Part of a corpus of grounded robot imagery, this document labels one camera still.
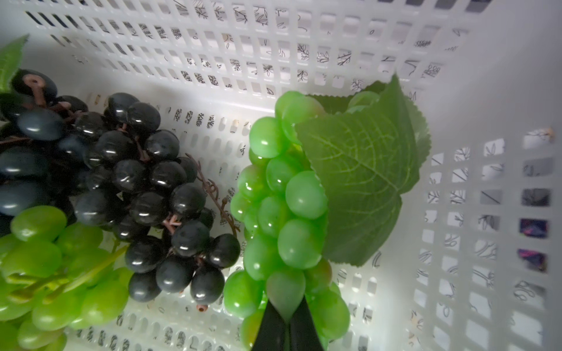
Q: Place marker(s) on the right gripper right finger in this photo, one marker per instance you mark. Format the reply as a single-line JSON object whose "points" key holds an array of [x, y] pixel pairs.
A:
{"points": [[303, 333]]}

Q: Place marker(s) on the green grape bunch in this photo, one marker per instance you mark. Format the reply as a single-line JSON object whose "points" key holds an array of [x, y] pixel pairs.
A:
{"points": [[55, 275], [324, 187]]}

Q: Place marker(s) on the dark blue snack bag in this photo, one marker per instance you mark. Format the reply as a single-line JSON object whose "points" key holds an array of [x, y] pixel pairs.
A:
{"points": [[534, 231]]}

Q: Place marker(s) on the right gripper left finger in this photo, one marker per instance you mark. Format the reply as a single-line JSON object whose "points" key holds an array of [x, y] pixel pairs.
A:
{"points": [[272, 331]]}

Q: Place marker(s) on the white plastic basket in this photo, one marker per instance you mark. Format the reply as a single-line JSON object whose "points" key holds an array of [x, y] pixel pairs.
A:
{"points": [[485, 74]]}

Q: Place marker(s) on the green grape bunch front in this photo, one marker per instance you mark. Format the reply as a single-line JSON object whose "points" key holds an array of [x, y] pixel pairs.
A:
{"points": [[55, 275]]}

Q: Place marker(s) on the black grape bunch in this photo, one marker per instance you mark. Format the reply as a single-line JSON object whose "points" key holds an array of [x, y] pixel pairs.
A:
{"points": [[118, 171]]}

